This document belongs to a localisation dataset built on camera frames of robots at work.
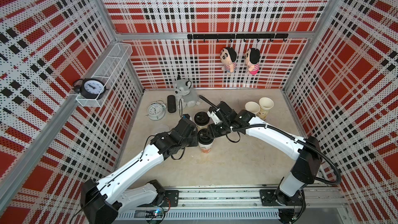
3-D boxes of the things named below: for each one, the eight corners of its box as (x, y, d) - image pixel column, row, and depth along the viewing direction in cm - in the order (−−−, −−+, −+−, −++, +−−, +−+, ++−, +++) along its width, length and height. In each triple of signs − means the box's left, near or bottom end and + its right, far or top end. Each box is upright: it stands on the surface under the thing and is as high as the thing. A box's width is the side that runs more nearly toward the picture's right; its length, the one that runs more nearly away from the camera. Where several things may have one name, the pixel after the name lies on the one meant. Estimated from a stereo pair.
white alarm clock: (146, 120, 105) (145, 117, 101) (152, 103, 115) (150, 99, 111) (163, 120, 105) (162, 117, 101) (167, 103, 115) (166, 99, 111)
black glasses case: (168, 113, 108) (167, 111, 106) (167, 98, 118) (166, 95, 115) (176, 112, 109) (176, 109, 107) (175, 96, 118) (174, 94, 116)
